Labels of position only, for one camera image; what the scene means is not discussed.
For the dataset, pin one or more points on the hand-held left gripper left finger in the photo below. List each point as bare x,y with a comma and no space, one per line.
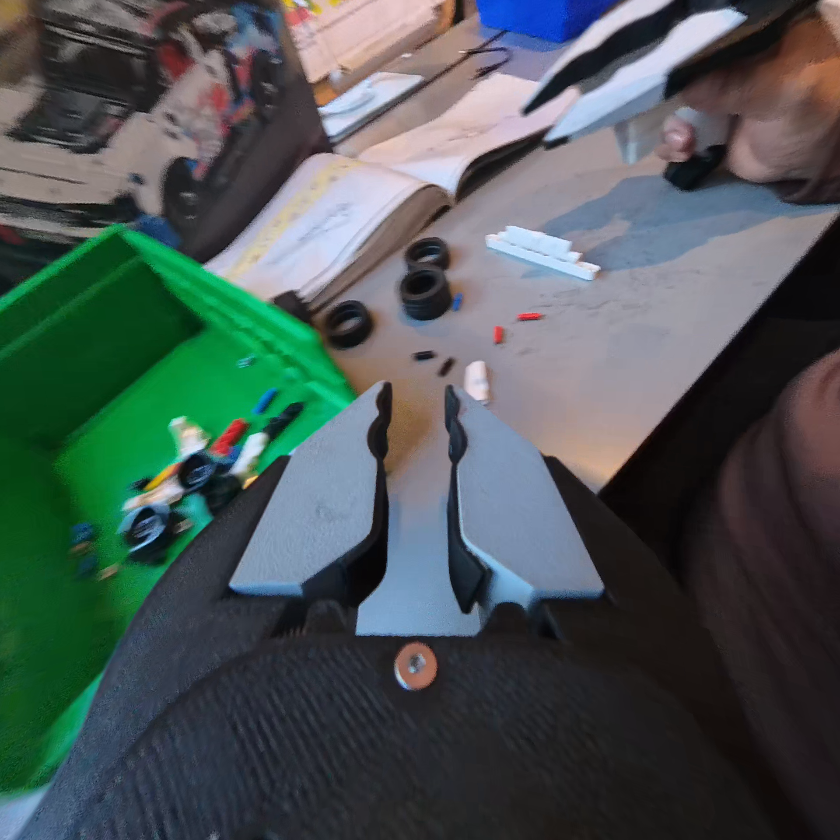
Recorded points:
315,512

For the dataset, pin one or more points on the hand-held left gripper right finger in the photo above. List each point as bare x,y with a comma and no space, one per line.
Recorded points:
518,518

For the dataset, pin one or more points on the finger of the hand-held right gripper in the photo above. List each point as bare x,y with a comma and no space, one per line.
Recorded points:
604,46
630,92

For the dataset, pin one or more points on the small white curved panel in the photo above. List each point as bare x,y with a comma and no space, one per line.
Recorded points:
477,380

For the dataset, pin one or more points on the long white brick beam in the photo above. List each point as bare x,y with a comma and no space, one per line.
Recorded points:
544,253

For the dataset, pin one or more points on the green storage bin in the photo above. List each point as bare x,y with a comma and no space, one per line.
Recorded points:
131,315

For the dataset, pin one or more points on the grey desk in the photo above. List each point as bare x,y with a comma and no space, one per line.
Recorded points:
623,361

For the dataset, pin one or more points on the person's right hand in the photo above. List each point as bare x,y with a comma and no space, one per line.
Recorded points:
787,118

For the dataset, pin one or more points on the blue storage bin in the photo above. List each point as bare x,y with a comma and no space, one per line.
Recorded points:
544,19

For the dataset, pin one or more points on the red angled brick beam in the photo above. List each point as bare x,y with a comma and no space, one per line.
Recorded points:
229,436

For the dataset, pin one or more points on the pile of loose brick pieces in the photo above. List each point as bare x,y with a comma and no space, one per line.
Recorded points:
197,472

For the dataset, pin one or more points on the narrow black rubber tire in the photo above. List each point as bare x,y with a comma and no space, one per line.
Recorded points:
334,334
413,259

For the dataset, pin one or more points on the wide black rubber tire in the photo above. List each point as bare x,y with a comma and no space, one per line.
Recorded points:
410,305
292,307

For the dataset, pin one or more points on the white tray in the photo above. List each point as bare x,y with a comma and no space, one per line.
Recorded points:
374,98

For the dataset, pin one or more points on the clipped paper sheet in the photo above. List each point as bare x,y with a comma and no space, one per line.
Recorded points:
367,33

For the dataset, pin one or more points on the person's torso in brown shirt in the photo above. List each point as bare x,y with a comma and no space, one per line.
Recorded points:
774,558

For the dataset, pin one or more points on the open instruction booklet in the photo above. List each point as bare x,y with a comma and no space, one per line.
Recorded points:
328,216

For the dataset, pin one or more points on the race car print box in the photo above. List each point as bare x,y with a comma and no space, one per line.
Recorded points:
98,98

